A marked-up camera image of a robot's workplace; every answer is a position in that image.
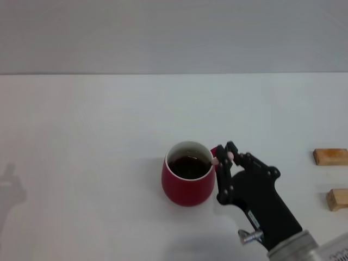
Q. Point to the silver wing bolt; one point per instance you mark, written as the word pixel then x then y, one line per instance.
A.
pixel 248 237

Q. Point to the dark coffee liquid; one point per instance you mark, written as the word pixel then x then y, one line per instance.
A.
pixel 187 170

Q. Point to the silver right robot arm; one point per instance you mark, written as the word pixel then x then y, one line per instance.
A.
pixel 299 247

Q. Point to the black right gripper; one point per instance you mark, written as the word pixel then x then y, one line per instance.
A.
pixel 266 206

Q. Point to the red ceramic cup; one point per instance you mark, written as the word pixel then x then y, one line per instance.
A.
pixel 185 191

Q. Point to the light wooden block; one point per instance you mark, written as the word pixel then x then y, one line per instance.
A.
pixel 338 199
pixel 330 157

